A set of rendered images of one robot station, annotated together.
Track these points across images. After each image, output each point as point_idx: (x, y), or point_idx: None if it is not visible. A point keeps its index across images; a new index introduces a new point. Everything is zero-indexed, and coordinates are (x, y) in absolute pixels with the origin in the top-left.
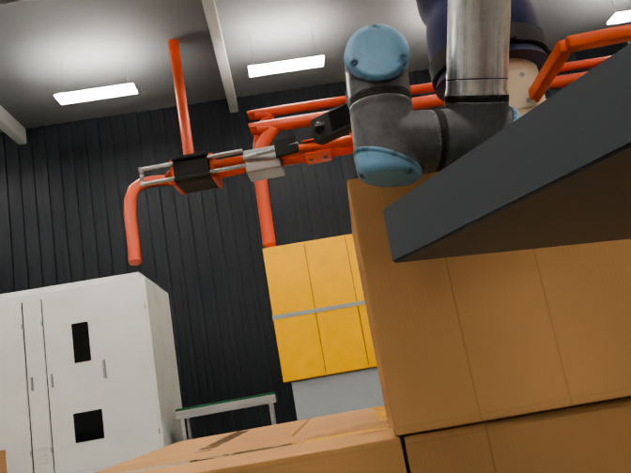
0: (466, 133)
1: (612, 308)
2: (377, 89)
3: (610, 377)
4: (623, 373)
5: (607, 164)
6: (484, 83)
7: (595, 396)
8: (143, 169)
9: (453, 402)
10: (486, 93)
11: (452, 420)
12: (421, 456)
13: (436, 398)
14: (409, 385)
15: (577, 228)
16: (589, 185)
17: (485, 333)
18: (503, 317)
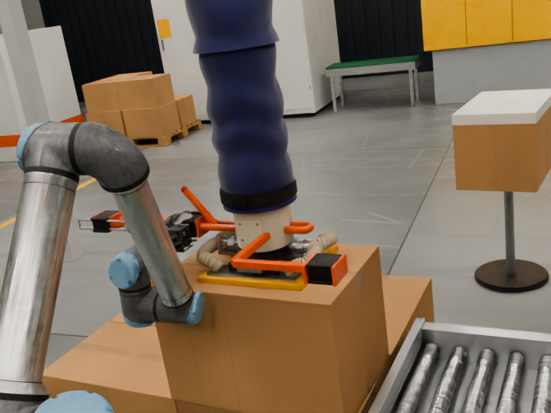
0: (165, 316)
1: (261, 381)
2: (122, 291)
3: (257, 407)
4: (262, 408)
5: None
6: (167, 301)
7: (250, 412)
8: (79, 220)
9: (193, 394)
10: (169, 306)
11: (192, 401)
12: (181, 408)
13: (186, 390)
14: (175, 382)
15: None
16: None
17: (207, 373)
18: (214, 369)
